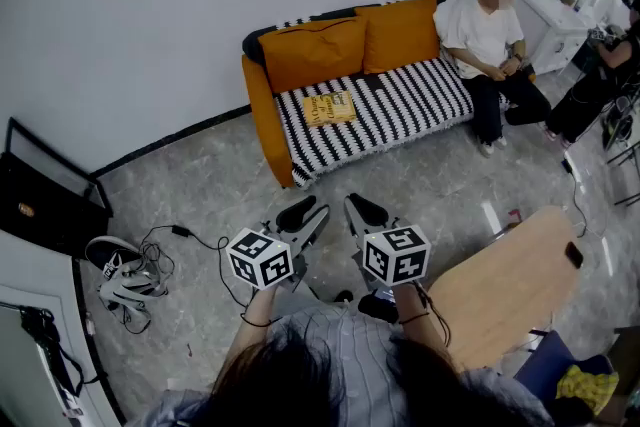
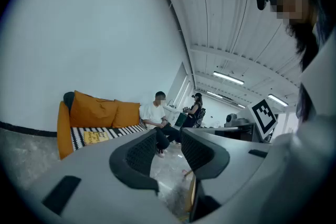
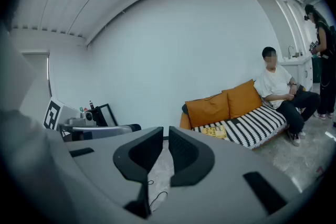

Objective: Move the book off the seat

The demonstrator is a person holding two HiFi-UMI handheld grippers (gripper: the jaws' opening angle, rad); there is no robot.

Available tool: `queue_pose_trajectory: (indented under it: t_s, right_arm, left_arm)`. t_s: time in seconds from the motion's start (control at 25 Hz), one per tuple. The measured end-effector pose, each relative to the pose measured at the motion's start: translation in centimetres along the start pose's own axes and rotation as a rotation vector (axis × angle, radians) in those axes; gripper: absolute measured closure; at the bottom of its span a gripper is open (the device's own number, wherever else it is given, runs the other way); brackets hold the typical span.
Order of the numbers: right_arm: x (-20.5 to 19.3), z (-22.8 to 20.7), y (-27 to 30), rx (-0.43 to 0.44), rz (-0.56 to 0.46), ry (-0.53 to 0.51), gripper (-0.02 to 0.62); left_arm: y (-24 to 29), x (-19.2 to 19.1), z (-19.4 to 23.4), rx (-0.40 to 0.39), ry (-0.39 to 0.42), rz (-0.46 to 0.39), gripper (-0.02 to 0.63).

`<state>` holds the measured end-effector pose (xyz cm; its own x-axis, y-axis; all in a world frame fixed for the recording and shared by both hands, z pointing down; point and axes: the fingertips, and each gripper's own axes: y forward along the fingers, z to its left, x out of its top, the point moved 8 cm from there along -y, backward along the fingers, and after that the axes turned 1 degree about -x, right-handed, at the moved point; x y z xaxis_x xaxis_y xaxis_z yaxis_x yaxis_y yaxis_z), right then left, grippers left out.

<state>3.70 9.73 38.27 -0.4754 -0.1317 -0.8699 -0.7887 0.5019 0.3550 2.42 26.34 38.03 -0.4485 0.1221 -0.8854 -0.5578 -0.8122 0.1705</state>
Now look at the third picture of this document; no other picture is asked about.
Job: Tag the white sink cabinet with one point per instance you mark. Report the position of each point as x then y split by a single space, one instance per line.
296 70

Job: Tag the black framed box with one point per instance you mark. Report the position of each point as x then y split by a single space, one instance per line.
105 114

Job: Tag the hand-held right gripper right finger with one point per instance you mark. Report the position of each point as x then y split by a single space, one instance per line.
189 157

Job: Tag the orange cushion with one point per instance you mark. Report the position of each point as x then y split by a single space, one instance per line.
242 98
207 110

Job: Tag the dark bottle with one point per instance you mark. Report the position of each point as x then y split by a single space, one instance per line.
91 105

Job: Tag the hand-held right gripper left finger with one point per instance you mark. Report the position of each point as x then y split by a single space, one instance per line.
141 154

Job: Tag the yellow book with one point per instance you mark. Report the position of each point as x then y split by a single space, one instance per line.
214 131

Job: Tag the chrome faucet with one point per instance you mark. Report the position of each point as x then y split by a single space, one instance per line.
290 51

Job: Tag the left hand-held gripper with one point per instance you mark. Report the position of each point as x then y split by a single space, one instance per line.
52 115

